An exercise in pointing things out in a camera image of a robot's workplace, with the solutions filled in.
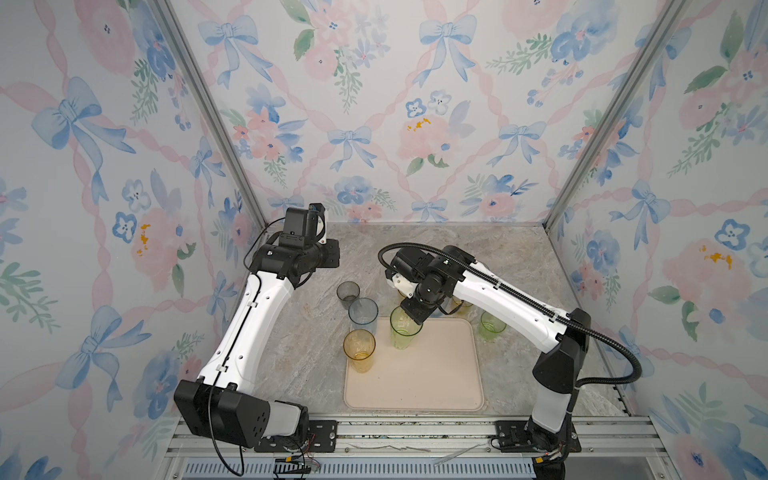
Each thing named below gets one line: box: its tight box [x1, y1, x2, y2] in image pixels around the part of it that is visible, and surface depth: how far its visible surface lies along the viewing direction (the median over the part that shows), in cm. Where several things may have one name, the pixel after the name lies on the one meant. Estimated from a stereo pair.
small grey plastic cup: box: [336, 281, 360, 310], surface depth 99 cm
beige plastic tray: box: [344, 316, 485, 411], surface depth 84 cm
